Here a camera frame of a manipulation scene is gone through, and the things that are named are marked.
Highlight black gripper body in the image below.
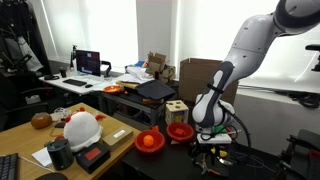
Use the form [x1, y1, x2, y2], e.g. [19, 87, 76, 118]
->
[189, 142, 228, 165]

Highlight yellow toy banana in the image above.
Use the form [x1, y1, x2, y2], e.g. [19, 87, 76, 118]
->
[210, 148, 229, 159]

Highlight orange toy block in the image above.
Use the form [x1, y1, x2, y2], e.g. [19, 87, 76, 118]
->
[173, 127, 186, 136]

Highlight wooden shape sorter toy box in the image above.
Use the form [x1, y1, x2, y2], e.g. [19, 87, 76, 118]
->
[165, 99, 190, 126]

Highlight large cardboard box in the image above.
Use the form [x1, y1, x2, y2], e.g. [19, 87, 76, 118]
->
[179, 58, 240, 106]

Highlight small tan box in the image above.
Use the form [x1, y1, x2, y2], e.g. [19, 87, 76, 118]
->
[100, 126, 134, 152]

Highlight small open cardboard box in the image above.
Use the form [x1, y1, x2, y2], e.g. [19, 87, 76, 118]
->
[145, 52, 177, 84]

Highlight orange bowl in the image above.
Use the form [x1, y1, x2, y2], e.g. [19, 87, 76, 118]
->
[102, 85, 124, 95]

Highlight black box red label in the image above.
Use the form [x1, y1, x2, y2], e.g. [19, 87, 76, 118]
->
[74, 142, 112, 175]

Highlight white plush toy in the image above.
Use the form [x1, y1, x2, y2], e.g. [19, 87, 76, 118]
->
[62, 106, 107, 154]

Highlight orange ball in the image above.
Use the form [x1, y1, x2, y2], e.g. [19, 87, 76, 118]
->
[143, 134, 155, 148]

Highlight metal rack table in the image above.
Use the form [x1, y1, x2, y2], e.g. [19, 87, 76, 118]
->
[99, 89, 168, 128]

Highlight white paper pile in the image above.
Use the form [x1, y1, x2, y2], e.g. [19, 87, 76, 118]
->
[123, 65, 155, 85]

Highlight white desk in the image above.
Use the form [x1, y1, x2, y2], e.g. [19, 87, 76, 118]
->
[38, 70, 134, 97]

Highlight lit computer monitor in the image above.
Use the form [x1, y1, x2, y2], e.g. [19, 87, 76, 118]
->
[75, 49, 102, 78]

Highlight black keyboard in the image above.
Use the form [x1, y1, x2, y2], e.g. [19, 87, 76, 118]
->
[0, 152, 20, 180]
[62, 78, 88, 88]

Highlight clear container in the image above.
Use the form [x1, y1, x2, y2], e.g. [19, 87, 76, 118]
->
[52, 106, 73, 122]

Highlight white paper sheet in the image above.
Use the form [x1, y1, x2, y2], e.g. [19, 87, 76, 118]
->
[31, 146, 54, 168]

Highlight brown football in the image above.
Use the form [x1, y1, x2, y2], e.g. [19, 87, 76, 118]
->
[30, 112, 54, 130]

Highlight black headphones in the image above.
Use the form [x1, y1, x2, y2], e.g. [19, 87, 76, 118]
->
[43, 74, 60, 81]

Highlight wooden desk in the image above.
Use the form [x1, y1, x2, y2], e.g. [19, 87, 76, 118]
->
[0, 102, 142, 180]

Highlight black office chair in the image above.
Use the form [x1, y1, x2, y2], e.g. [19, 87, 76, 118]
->
[0, 85, 50, 132]

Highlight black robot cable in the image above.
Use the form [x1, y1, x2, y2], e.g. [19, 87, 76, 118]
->
[199, 103, 252, 162]

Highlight black cable bundle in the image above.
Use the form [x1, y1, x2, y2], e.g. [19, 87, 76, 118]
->
[288, 91, 320, 109]

